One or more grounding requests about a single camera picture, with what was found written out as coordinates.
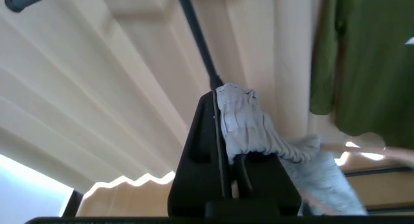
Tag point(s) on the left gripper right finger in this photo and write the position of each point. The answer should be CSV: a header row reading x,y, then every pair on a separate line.
x,y
271,191

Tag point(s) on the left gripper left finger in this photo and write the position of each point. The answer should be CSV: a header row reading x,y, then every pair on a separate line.
x,y
197,185

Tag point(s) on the pale grey shorts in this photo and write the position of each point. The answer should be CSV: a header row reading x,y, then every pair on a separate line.
x,y
246,127

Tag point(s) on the pink clothes hanger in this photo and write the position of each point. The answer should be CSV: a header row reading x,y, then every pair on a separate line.
x,y
398,152

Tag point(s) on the green printed shirt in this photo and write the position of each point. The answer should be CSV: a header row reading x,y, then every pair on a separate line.
x,y
372,72

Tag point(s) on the black clothes rack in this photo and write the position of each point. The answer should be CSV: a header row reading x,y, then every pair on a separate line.
x,y
197,39

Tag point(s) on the beige curtain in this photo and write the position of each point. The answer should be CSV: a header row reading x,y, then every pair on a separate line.
x,y
97,88

